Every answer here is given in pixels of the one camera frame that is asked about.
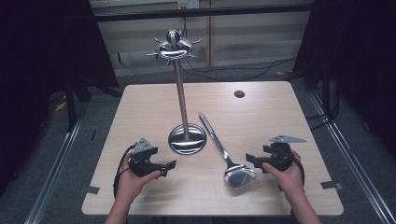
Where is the silver metal ladle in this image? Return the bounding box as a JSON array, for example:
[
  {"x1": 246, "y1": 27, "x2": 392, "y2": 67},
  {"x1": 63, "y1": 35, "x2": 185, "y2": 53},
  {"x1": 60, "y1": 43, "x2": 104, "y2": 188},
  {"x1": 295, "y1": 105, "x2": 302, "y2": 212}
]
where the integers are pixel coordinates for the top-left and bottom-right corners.
[{"x1": 198, "y1": 112, "x2": 258, "y2": 190}]

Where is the person's left hand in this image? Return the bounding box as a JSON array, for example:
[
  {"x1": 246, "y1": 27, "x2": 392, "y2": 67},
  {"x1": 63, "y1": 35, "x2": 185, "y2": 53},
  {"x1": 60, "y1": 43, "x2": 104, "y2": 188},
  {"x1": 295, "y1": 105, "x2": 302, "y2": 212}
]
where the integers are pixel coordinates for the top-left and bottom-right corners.
[{"x1": 115, "y1": 152, "x2": 163, "y2": 206}]

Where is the metal utensil stand with hooks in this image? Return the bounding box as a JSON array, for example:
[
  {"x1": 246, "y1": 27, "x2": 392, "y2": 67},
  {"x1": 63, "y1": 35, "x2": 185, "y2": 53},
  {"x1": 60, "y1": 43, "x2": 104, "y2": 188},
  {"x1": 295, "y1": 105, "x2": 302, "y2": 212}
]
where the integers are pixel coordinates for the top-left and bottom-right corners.
[{"x1": 146, "y1": 29, "x2": 208, "y2": 156}]

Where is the yellow floor tape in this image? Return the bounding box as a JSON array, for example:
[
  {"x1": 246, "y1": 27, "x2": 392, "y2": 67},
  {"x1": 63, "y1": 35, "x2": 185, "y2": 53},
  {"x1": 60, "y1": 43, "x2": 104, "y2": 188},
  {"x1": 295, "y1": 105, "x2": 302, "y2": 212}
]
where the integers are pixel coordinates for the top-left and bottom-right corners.
[{"x1": 54, "y1": 98, "x2": 68, "y2": 112}]

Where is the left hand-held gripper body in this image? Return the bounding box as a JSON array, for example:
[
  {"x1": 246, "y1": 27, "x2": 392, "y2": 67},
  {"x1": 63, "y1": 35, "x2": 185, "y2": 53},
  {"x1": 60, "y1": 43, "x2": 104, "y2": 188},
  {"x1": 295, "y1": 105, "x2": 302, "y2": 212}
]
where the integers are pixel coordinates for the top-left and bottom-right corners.
[{"x1": 128, "y1": 137, "x2": 163, "y2": 178}]

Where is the black curtain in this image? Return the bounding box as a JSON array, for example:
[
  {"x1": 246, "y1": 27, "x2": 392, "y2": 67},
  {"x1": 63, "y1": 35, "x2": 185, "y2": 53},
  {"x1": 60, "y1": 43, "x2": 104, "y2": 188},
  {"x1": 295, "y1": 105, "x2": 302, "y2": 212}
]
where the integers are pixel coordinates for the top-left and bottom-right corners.
[
  {"x1": 0, "y1": 0, "x2": 120, "y2": 197},
  {"x1": 292, "y1": 0, "x2": 396, "y2": 158}
]

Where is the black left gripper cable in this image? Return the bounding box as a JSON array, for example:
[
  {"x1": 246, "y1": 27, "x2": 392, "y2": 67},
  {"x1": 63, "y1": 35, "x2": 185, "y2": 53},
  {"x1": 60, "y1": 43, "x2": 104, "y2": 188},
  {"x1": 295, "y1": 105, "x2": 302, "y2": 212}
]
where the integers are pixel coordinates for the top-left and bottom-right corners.
[{"x1": 112, "y1": 144, "x2": 138, "y2": 200}]

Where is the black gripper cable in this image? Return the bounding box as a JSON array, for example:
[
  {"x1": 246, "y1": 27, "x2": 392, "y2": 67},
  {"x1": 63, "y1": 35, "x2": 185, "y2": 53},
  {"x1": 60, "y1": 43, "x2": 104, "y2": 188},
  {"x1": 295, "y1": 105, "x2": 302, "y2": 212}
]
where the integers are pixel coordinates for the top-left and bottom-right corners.
[
  {"x1": 277, "y1": 157, "x2": 306, "y2": 192},
  {"x1": 112, "y1": 144, "x2": 138, "y2": 200}
]

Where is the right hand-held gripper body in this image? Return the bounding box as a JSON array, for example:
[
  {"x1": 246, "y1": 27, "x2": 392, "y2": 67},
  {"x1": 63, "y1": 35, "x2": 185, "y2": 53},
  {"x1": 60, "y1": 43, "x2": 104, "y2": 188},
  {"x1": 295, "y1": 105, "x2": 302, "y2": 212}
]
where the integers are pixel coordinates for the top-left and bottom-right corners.
[{"x1": 262, "y1": 133, "x2": 307, "y2": 173}]

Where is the black stand leg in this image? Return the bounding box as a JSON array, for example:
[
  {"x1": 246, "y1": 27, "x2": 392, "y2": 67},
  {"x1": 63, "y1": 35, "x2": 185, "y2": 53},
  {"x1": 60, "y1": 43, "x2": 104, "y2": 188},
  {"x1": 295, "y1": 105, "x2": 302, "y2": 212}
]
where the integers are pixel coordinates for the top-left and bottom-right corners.
[{"x1": 64, "y1": 77, "x2": 78, "y2": 133}]

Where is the black horizontal bar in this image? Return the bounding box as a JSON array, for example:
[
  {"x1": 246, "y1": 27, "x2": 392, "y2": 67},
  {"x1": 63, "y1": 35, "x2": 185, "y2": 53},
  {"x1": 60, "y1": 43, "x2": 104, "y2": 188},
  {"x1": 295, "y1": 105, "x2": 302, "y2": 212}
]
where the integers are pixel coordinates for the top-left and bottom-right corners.
[{"x1": 92, "y1": 3, "x2": 315, "y2": 22}]

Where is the black floor cable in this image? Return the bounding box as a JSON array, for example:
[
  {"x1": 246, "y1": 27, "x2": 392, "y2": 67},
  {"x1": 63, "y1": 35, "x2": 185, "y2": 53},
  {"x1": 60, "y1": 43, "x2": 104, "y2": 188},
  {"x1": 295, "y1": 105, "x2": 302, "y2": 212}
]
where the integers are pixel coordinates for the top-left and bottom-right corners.
[{"x1": 180, "y1": 17, "x2": 298, "y2": 82}]

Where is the metal floor rail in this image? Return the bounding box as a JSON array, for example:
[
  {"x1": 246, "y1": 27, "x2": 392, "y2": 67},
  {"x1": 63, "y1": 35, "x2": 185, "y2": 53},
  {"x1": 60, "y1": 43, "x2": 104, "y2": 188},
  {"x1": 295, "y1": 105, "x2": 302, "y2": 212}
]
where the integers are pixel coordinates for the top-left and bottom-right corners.
[
  {"x1": 23, "y1": 108, "x2": 90, "y2": 224},
  {"x1": 307, "y1": 91, "x2": 396, "y2": 224}
]

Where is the person's right hand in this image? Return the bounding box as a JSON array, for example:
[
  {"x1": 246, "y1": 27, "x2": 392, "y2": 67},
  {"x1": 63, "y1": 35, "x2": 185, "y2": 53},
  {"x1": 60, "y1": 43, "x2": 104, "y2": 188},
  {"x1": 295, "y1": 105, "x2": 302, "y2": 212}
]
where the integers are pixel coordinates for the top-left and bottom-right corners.
[{"x1": 262, "y1": 149, "x2": 305, "y2": 201}]

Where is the grey tape piece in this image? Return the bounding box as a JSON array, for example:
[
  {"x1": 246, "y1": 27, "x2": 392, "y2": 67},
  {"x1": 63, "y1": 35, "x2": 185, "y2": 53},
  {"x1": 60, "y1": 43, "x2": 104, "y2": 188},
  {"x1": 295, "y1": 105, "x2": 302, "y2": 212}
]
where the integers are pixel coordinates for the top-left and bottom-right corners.
[
  {"x1": 319, "y1": 180, "x2": 344, "y2": 191},
  {"x1": 79, "y1": 185, "x2": 101, "y2": 196}
]

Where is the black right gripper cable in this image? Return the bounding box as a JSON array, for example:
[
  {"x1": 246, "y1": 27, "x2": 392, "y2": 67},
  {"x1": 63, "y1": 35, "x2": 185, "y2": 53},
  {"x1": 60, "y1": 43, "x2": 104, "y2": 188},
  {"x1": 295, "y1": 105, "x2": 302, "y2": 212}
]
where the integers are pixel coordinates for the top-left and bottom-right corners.
[{"x1": 277, "y1": 157, "x2": 306, "y2": 192}]

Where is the white wall socket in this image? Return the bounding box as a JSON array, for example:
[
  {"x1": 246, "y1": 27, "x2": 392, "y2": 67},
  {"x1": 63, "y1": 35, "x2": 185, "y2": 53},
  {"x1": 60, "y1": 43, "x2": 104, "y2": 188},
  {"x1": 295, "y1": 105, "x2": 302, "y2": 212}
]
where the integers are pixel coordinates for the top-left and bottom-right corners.
[{"x1": 177, "y1": 0, "x2": 201, "y2": 10}]

